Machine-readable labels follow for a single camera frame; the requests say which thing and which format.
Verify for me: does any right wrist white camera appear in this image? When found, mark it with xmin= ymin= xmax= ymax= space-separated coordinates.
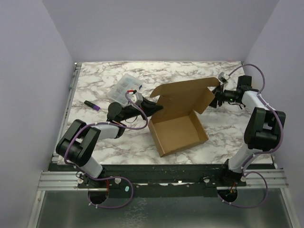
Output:
xmin=218 ymin=72 xmax=230 ymax=84

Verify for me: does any aluminium side rail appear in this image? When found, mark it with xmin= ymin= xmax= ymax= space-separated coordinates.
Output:
xmin=55 ymin=63 xmax=82 ymax=149

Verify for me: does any black metal base rail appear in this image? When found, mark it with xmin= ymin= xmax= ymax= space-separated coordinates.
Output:
xmin=48 ymin=162 xmax=247 ymax=199

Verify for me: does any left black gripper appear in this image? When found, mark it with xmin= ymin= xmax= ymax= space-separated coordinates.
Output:
xmin=120 ymin=96 xmax=163 ymax=122

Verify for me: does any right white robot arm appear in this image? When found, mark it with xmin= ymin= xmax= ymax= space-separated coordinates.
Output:
xmin=210 ymin=72 xmax=286 ymax=186

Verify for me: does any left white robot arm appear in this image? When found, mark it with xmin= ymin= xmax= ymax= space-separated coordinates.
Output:
xmin=55 ymin=98 xmax=163 ymax=188

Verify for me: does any aluminium front extrusion rail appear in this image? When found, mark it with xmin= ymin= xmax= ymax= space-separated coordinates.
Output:
xmin=38 ymin=168 xmax=288 ymax=191

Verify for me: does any purple black highlighter marker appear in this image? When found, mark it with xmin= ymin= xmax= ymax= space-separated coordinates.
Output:
xmin=84 ymin=100 xmax=100 ymax=111

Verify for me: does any brown cardboard box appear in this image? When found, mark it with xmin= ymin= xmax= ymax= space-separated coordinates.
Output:
xmin=148 ymin=77 xmax=219 ymax=157

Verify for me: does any clear plastic screw organizer box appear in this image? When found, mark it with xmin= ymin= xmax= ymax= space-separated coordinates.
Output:
xmin=107 ymin=74 xmax=143 ymax=106

